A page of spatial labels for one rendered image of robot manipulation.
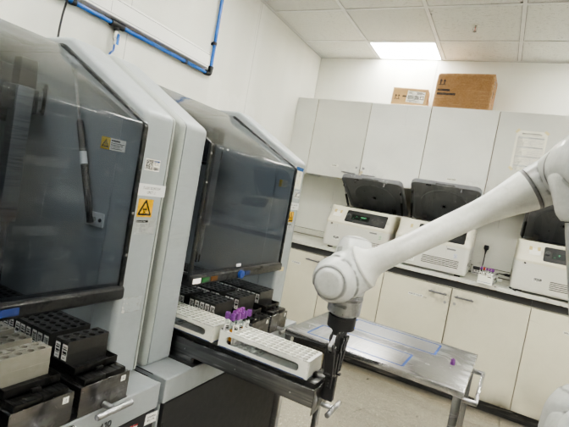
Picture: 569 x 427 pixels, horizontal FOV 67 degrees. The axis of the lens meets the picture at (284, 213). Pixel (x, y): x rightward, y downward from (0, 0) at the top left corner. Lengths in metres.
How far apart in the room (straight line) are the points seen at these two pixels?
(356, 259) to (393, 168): 2.88
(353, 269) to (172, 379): 0.63
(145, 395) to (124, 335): 0.16
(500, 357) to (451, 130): 1.74
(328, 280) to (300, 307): 2.87
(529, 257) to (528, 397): 0.95
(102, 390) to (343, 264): 0.62
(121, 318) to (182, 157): 0.46
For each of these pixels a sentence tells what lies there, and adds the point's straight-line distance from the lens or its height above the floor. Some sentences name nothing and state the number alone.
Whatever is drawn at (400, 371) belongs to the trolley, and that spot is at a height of 0.82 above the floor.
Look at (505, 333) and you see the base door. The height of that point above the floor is 0.60.
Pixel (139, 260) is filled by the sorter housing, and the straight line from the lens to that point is 1.20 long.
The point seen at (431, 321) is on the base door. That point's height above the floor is 0.53.
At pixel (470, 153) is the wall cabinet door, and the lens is 3.75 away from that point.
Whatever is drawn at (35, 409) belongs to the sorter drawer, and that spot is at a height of 0.80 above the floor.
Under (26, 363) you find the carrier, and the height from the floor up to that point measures 0.86.
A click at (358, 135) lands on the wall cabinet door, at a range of 3.95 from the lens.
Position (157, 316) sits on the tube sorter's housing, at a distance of 1.32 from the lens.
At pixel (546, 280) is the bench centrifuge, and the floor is 1.01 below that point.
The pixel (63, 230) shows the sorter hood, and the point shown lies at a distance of 1.02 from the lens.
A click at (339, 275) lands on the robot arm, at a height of 1.14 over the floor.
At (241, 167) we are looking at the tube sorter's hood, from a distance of 1.47.
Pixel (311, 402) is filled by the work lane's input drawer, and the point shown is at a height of 0.77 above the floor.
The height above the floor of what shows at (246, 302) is 0.85.
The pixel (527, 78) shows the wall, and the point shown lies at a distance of 4.23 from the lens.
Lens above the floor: 1.30
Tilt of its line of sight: 3 degrees down
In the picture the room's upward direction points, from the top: 10 degrees clockwise
